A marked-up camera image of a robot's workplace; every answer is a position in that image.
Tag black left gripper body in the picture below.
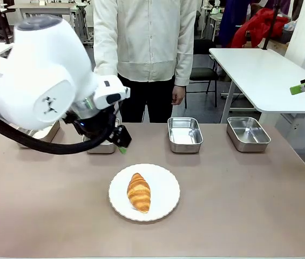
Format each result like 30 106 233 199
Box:
71 108 120 144

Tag person's left forearm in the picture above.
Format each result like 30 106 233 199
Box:
173 35 196 87

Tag person's right forearm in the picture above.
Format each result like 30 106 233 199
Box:
92 35 119 77

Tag rectangular steel container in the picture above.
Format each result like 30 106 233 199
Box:
16 120 62 149
82 117 122 155
226 116 272 153
167 116 205 154

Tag person's left hand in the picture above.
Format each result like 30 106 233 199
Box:
170 85 186 106

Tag person's black trousers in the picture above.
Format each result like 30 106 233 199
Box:
116 73 175 124

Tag large white side table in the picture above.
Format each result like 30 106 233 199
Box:
208 47 305 116

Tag golden croissant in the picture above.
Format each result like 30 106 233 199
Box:
126 172 152 215

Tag white scalloped plate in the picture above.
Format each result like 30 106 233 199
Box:
108 162 181 223

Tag red jacket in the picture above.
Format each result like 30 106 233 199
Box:
230 7 289 49

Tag purple garment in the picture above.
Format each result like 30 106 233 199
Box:
218 0 251 49

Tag black folding chair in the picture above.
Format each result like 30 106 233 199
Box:
185 38 221 109

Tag person's cream shirt torso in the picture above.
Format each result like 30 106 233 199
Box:
92 0 198 87

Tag small white side table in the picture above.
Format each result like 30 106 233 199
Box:
0 43 15 58

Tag grey background workbench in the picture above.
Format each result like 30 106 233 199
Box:
6 2 89 44

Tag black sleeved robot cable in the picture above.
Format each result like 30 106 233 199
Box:
0 104 121 155

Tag black camera pole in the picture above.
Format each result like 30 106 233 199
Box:
261 0 281 51

